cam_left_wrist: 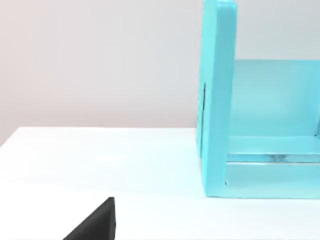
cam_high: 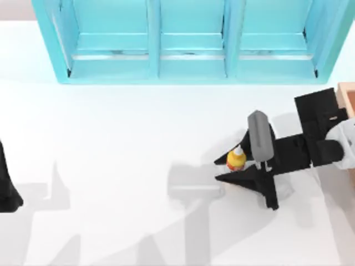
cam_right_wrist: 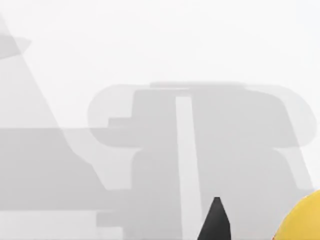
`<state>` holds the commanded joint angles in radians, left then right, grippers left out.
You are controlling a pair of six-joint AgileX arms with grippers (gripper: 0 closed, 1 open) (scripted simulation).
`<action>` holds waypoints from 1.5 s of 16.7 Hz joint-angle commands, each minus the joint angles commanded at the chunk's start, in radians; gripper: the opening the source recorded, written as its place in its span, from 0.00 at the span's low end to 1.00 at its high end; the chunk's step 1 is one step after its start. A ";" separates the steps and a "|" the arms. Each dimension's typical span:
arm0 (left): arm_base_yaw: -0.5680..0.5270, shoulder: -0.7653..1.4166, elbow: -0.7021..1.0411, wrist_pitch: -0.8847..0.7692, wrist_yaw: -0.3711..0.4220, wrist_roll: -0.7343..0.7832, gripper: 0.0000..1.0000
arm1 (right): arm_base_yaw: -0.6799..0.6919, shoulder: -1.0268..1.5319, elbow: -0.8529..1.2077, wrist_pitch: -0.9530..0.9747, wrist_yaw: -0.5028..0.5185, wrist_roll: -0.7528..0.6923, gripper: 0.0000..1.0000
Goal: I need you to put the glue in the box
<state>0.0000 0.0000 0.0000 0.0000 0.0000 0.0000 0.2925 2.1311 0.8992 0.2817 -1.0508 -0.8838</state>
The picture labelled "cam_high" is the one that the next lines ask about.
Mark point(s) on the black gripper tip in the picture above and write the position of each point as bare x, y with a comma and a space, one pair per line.
7, 188

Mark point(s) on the light blue rack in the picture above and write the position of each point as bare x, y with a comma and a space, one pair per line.
155, 41

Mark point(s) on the pale grey rounded box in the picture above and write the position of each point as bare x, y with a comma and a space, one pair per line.
260, 135

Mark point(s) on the yellow bottle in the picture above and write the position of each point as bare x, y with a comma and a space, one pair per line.
236, 160

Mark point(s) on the salmon-coloured shallow box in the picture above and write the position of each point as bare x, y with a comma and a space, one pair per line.
346, 97

